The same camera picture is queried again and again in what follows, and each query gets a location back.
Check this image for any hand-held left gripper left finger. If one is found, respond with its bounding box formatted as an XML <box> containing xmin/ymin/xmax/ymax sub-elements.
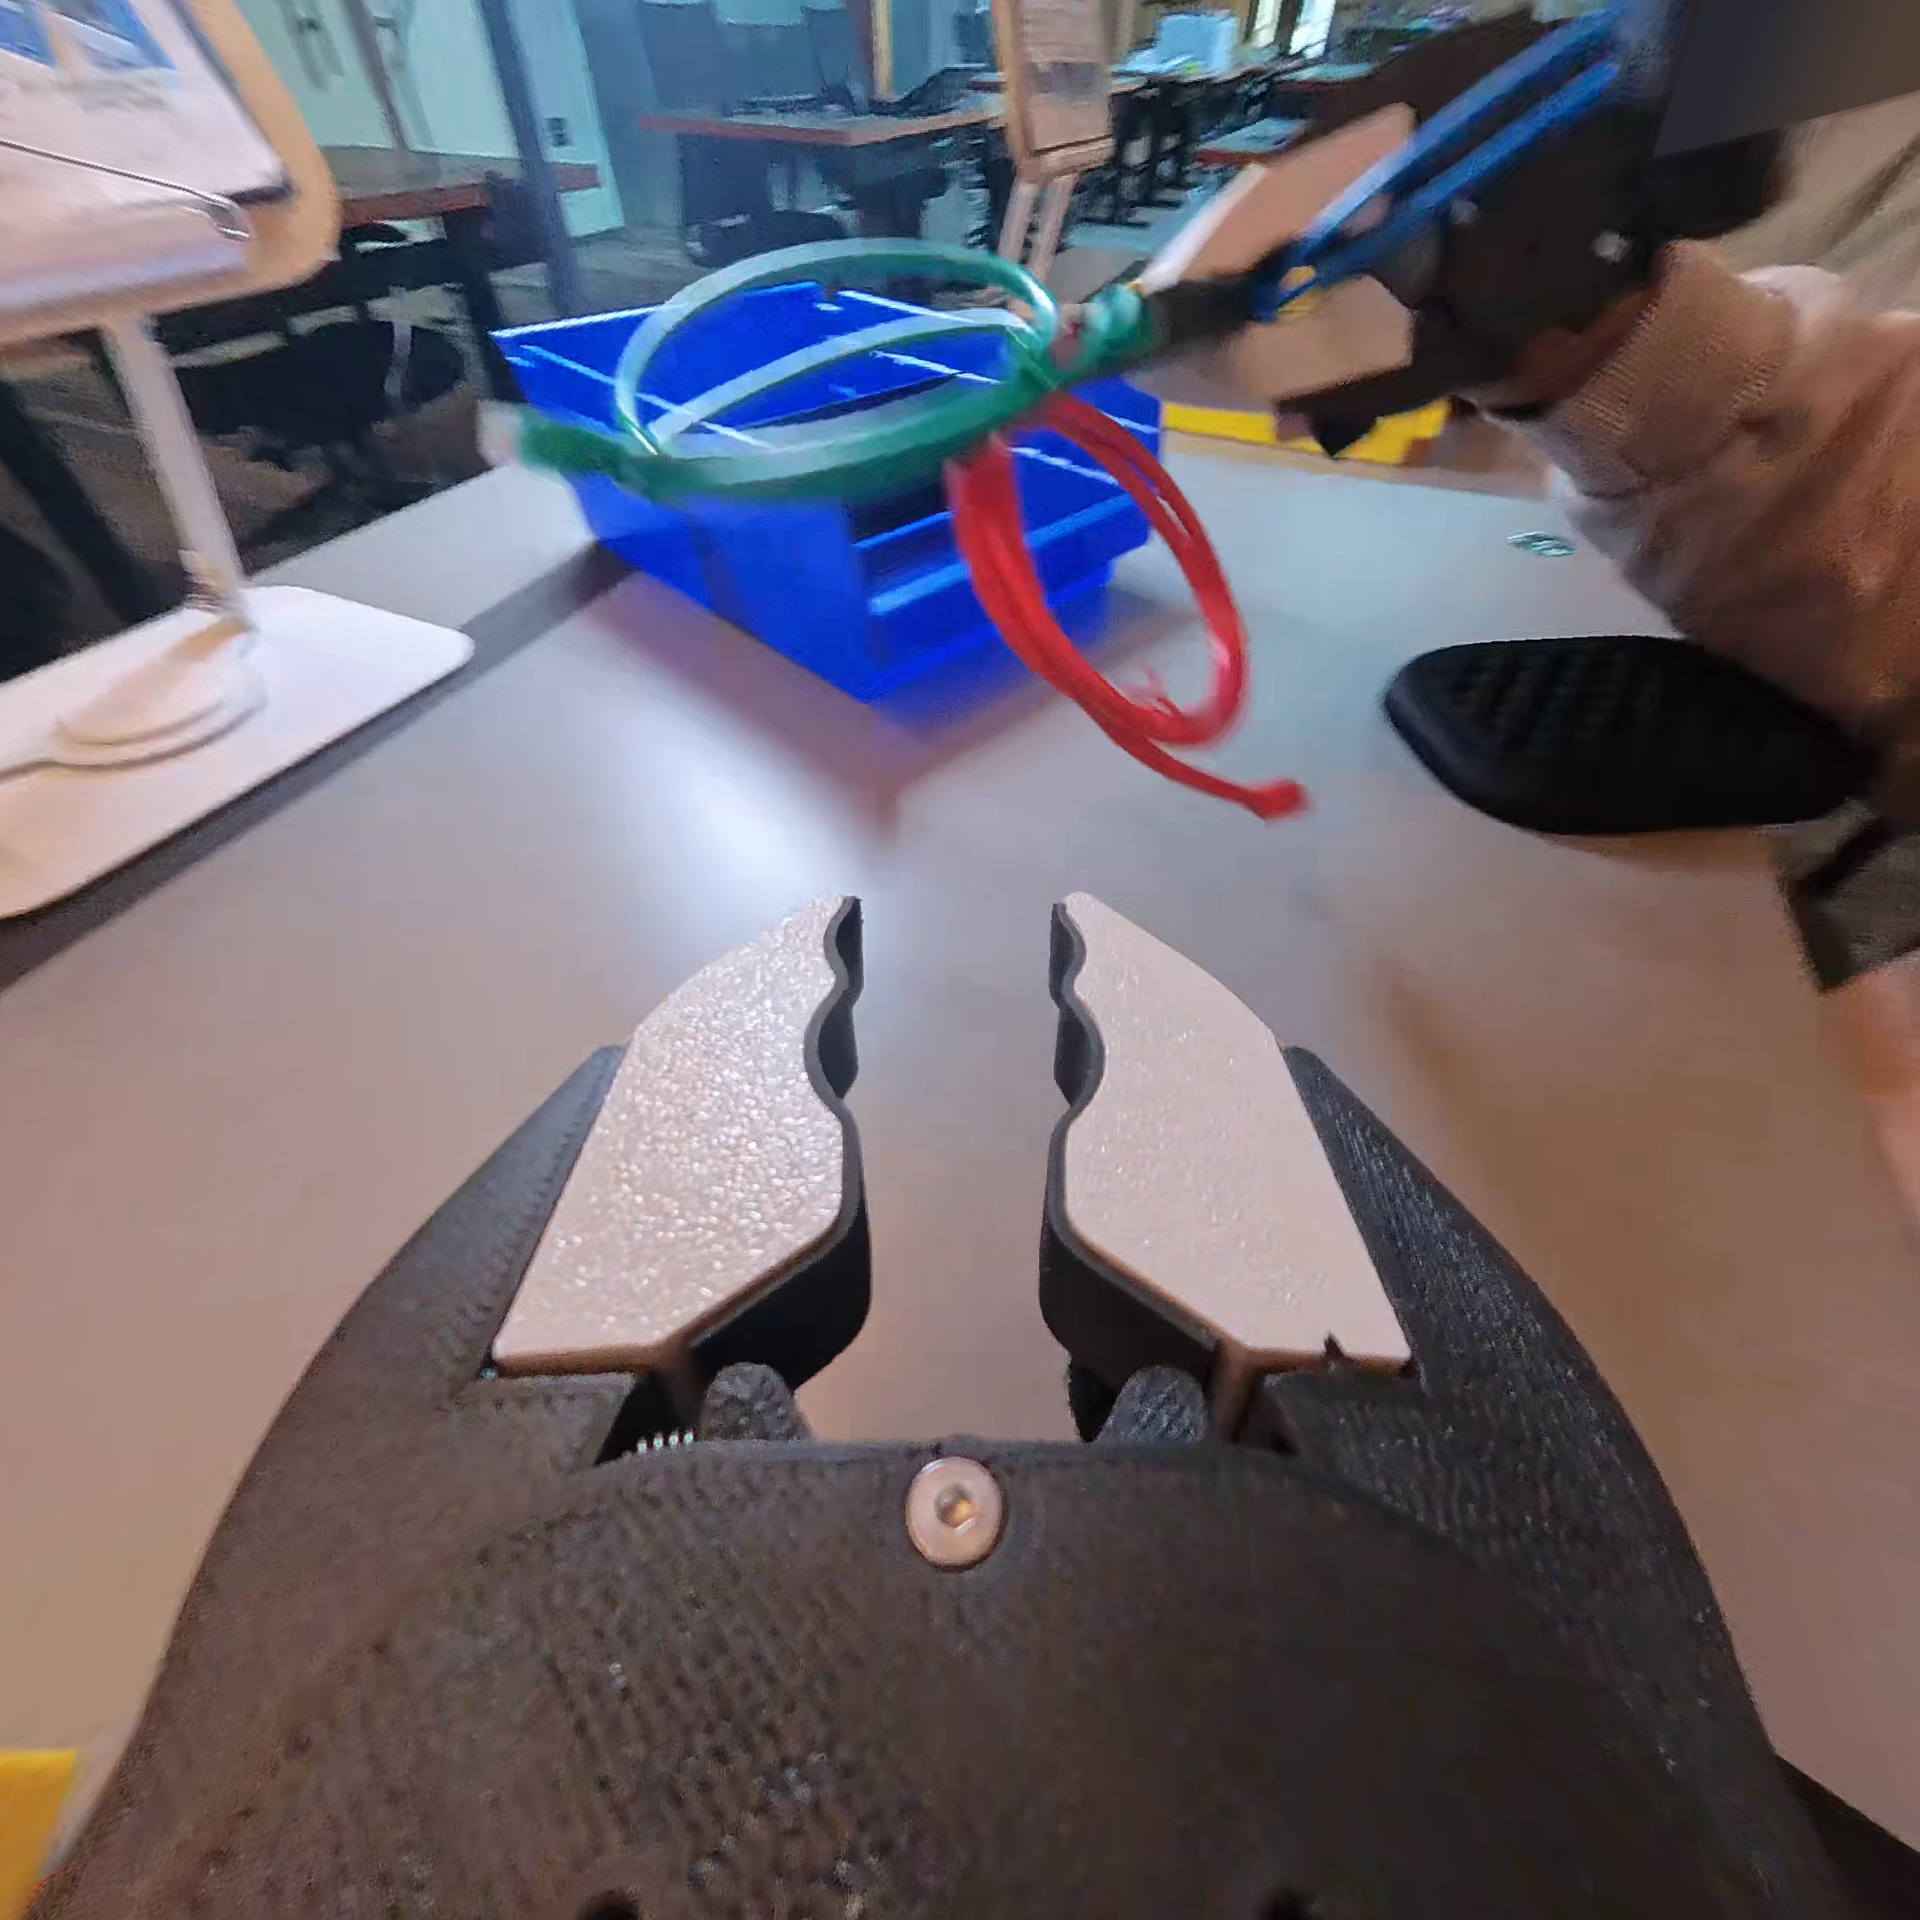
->
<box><xmin>492</xmin><ymin>894</ymin><xmax>875</xmax><ymax>1389</ymax></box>

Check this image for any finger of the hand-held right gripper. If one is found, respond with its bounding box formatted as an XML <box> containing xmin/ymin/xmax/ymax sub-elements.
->
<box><xmin>1184</xmin><ymin>285</ymin><xmax>1450</xmax><ymax>456</ymax></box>
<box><xmin>1144</xmin><ymin>99</ymin><xmax>1424</xmax><ymax>304</ymax></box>

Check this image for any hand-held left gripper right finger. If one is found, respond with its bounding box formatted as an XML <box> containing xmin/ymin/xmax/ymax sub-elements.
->
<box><xmin>1038</xmin><ymin>892</ymin><xmax>1415</xmax><ymax>1389</ymax></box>

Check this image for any blue ethernet cable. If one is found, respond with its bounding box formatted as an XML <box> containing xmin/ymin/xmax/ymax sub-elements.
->
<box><xmin>1254</xmin><ymin>0</ymin><xmax>1652</xmax><ymax>325</ymax></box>

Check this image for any red ethernet cable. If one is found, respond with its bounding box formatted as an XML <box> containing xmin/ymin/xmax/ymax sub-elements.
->
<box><xmin>950</xmin><ymin>392</ymin><xmax>1307</xmax><ymax>824</ymax></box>

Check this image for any blue plastic bin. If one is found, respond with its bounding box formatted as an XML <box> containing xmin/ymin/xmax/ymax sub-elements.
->
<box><xmin>492</xmin><ymin>285</ymin><xmax>1164</xmax><ymax>707</ymax></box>

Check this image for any green ethernet cable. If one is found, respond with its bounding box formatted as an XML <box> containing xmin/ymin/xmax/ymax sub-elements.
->
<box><xmin>518</xmin><ymin>239</ymin><xmax>1156</xmax><ymax>506</ymax></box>

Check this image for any yellow plastic bin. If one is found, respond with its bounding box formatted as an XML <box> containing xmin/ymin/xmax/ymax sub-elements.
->
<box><xmin>0</xmin><ymin>1747</ymin><xmax>80</xmax><ymax>1910</ymax></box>

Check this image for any person's right forearm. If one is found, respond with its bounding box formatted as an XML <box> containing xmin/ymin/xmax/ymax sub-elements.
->
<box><xmin>1529</xmin><ymin>247</ymin><xmax>1920</xmax><ymax>781</ymax></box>

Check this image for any yellow box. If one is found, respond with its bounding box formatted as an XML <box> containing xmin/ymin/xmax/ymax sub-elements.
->
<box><xmin>1161</xmin><ymin>397</ymin><xmax>1450</xmax><ymax>470</ymax></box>

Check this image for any black textured wrist pad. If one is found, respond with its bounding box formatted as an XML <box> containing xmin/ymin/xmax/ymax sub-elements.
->
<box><xmin>1383</xmin><ymin>635</ymin><xmax>1878</xmax><ymax>839</ymax></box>

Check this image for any background wooden table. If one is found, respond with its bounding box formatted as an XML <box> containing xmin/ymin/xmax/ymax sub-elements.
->
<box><xmin>646</xmin><ymin>96</ymin><xmax>1008</xmax><ymax>243</ymax></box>

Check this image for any white document stand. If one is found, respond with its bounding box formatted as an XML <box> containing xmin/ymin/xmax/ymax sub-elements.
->
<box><xmin>0</xmin><ymin>322</ymin><xmax>475</xmax><ymax>920</ymax></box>

